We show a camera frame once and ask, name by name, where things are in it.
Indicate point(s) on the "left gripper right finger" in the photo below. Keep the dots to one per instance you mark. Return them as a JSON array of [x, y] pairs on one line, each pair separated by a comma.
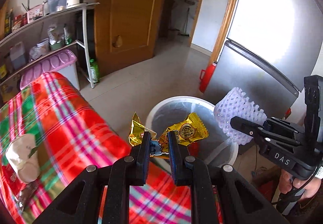
[[177, 152]]

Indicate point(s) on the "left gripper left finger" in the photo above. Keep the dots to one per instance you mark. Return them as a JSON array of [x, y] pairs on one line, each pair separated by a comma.
[[142, 163]]

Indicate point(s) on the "white trash bin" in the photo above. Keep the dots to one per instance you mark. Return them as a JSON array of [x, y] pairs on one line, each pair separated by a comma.
[[192, 121]]

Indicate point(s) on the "person right hand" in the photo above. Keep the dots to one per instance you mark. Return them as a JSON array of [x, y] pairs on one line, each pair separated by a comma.
[[285, 185]]

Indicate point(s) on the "plaid tablecloth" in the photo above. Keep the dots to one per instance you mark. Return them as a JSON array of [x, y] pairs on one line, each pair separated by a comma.
[[71, 135]]

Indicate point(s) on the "red thermos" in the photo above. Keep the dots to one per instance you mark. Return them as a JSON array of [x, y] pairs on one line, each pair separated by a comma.
[[206, 75]]

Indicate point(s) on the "green plastic bottle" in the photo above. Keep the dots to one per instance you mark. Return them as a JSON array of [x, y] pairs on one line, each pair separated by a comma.
[[94, 68]]

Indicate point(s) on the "silver refrigerator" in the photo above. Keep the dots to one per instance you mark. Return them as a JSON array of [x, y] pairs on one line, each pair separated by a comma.
[[271, 46]]

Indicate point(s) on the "brown candy wrapper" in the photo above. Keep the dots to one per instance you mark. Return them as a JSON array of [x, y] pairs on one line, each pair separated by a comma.
[[24, 196]]

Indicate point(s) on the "red flat wrapper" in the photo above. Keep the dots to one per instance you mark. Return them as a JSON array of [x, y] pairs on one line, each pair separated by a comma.
[[11, 179]]

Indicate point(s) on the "wooden door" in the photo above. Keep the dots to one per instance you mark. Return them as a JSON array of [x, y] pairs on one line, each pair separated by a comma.
[[125, 32]]

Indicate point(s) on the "dark liquid jug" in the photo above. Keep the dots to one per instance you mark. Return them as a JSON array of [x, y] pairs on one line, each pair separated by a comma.
[[18, 55]]

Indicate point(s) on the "clear plastic container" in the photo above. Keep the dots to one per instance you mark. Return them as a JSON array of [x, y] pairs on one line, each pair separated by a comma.
[[53, 6]]

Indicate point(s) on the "pink utensil box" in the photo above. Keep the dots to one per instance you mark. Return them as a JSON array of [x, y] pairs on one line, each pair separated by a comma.
[[35, 13]]

